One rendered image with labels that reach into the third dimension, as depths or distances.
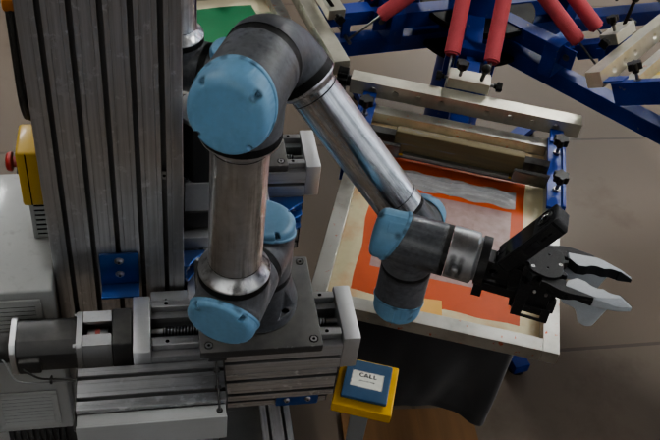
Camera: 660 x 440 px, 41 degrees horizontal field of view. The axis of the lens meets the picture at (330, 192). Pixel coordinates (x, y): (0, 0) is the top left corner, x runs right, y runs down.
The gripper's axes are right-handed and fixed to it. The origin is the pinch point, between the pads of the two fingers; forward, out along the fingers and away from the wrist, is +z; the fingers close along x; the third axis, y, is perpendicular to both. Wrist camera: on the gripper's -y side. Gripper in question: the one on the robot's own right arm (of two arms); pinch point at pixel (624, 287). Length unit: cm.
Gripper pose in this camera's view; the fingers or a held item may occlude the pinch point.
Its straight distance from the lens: 129.7
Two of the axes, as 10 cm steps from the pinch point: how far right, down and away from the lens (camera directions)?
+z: 9.5, 2.7, -1.4
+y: -1.4, 8.1, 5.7
